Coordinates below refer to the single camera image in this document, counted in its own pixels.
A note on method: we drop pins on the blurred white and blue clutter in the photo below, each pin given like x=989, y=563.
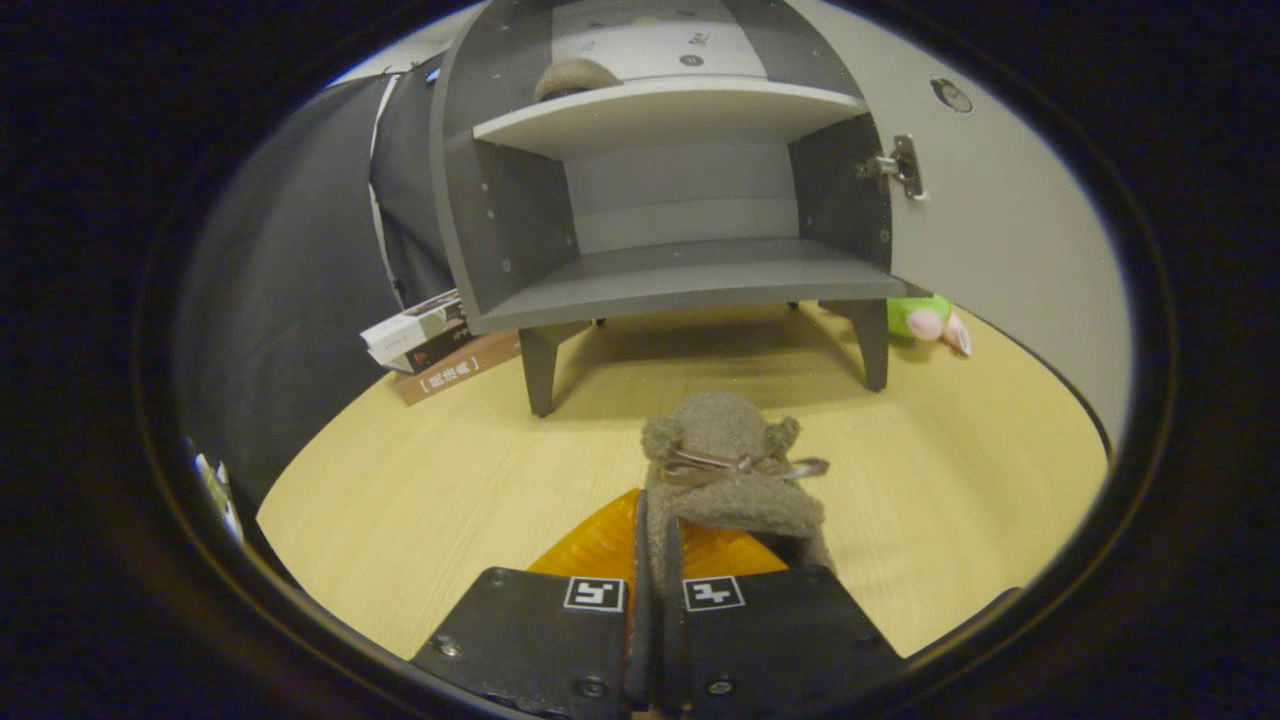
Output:
x=222, y=500

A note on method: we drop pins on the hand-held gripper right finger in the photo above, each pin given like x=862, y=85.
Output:
x=672, y=640

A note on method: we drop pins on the metal door hinge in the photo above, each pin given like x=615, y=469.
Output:
x=905, y=165

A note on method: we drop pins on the black backdrop cloth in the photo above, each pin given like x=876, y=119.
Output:
x=290, y=300

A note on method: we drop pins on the grey shoe cabinet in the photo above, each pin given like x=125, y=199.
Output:
x=690, y=285

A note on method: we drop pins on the green plush toy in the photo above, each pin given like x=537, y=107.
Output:
x=910, y=315

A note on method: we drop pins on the brown fuzzy shoe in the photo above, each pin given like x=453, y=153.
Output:
x=575, y=78
x=725, y=420

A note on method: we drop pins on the black book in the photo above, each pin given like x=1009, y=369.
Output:
x=435, y=352

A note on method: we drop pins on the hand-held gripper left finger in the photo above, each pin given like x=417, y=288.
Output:
x=641, y=640

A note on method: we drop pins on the brown book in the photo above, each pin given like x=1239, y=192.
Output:
x=450, y=375

